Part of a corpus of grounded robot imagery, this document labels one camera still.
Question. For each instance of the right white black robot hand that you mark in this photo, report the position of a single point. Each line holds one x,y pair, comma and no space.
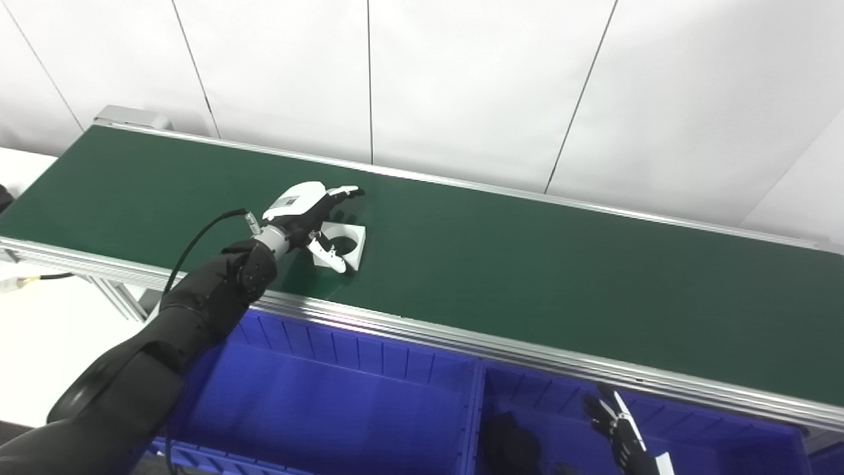
626,442

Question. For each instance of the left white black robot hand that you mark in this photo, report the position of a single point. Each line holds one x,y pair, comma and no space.
300,204

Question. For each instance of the white square part round hole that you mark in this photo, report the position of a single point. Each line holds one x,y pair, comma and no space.
349,251

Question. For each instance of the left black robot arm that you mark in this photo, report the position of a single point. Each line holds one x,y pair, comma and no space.
165,343

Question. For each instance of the blue bin holding black part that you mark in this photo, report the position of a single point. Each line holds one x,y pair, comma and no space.
567,422

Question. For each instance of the black part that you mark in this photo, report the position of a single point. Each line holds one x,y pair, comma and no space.
511,445

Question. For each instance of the grey conveyor motor box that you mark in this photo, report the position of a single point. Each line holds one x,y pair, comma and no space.
132,117

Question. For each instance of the empty blue plastic bin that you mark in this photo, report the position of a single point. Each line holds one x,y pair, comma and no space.
316,402

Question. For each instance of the aluminium conveyor leg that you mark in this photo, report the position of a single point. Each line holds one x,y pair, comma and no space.
119,297

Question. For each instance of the blue bin beyond conveyor end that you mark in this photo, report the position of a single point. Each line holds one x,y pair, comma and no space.
829,462

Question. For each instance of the green conveyor belt aluminium frame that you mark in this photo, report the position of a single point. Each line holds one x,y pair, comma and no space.
527,277

